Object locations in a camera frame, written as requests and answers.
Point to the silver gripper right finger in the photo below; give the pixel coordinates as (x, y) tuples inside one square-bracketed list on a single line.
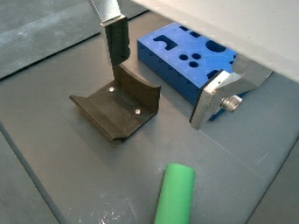
[(220, 92)]

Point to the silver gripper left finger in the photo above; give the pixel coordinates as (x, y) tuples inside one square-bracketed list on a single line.
[(113, 29)]

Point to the green oval cylinder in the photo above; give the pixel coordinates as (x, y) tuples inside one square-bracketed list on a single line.
[(175, 198)]

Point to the black cradle fixture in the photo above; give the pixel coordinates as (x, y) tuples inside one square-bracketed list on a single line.
[(121, 106)]

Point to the blue shape sorter block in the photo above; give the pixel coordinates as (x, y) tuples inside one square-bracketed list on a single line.
[(184, 58)]

